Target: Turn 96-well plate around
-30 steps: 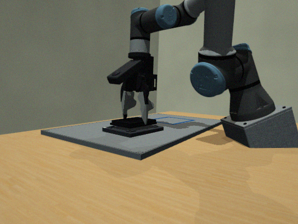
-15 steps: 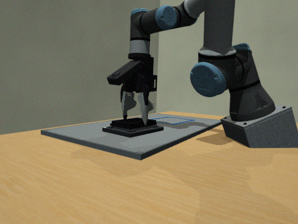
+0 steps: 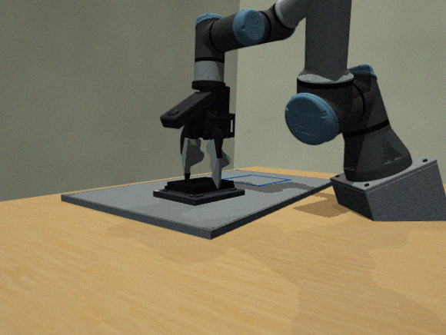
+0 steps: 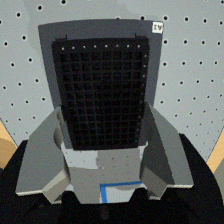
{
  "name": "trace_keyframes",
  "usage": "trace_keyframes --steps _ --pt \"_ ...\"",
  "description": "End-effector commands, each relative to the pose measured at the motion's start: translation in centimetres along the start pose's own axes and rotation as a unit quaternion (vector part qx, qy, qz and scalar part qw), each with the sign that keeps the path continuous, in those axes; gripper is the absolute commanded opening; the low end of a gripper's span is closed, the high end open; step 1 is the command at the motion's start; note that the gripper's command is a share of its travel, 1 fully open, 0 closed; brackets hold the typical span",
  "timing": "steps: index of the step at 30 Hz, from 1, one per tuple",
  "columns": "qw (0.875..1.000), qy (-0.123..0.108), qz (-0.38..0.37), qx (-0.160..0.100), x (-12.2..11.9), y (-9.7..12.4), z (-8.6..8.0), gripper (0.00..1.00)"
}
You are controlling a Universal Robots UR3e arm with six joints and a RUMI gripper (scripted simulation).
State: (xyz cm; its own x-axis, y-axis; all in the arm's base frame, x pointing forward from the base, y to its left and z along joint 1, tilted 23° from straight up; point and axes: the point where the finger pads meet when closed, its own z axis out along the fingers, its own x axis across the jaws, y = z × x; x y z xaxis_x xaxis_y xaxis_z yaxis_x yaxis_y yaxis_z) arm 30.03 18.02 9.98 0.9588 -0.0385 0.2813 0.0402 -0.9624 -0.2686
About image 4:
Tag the grey flat base plate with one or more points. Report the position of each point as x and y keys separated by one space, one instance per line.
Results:
x=190 y=85

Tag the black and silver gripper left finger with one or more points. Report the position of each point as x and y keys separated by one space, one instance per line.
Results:
x=37 y=174

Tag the blue tape outline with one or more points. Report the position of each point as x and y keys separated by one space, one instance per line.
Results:
x=103 y=188

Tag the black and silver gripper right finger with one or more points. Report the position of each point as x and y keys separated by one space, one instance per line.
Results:
x=173 y=170

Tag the black well plate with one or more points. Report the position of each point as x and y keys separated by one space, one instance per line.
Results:
x=117 y=90

